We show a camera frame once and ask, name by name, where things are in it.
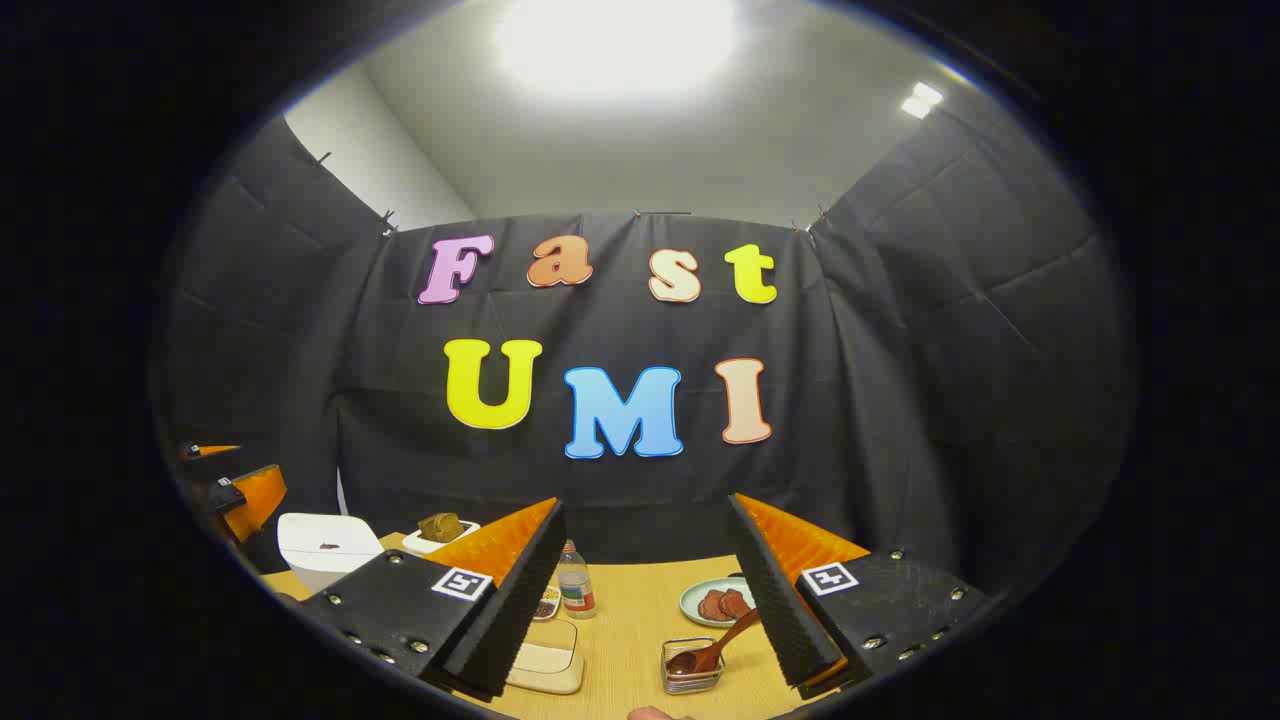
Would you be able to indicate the white rice cooker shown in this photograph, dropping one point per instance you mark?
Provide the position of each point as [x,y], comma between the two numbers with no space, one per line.
[320,570]

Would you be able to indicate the red meat slice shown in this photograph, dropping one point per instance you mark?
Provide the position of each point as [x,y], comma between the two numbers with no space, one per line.
[712,607]
[738,602]

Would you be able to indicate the large ceiling light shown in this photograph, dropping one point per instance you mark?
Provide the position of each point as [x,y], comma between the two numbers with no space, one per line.
[615,40]

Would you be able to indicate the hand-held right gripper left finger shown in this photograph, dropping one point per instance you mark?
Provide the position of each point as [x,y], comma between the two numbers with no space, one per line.
[520,610]

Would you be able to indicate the pale green plate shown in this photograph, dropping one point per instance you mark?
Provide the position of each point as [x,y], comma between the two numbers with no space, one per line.
[693,600]

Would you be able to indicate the clear chopstick holder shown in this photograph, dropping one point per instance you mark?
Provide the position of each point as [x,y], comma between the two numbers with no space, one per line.
[700,682]

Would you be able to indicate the brown wooden spoon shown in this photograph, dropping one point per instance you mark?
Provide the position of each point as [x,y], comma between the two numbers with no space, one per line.
[715,650]

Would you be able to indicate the white divided grain tray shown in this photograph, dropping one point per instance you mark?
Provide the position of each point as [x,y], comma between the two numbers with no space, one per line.
[548,605]

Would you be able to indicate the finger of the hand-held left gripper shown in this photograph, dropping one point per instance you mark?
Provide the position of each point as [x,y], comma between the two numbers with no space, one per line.
[258,498]
[212,451]

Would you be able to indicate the black backdrop cloth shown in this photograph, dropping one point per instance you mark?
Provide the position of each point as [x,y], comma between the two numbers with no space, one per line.
[850,400]

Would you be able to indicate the clear plastic water bottle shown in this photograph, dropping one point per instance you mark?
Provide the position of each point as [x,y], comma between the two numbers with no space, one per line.
[577,590]

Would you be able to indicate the clear rice container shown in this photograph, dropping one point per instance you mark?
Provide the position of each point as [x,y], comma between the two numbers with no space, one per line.
[545,665]

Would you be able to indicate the white toaster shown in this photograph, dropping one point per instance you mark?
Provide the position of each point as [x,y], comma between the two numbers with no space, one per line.
[420,545]

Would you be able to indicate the brown toast slice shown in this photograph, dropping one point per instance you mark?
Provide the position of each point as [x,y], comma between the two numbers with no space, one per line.
[430,530]
[453,525]

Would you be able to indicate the small ceiling light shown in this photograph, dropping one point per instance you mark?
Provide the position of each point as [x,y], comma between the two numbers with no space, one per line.
[922,100]

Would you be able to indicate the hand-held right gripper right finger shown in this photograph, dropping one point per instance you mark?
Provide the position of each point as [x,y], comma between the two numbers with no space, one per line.
[785,610]

